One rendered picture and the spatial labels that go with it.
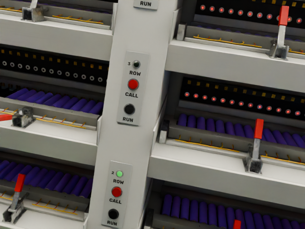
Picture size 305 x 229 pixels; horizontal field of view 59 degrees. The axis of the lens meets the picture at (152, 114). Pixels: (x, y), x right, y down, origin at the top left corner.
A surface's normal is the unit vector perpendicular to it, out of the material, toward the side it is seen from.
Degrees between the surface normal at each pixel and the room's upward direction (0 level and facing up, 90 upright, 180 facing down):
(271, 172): 17
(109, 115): 90
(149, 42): 90
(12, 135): 107
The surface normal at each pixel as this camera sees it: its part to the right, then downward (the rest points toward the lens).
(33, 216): 0.12, -0.90
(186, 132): -0.17, 0.39
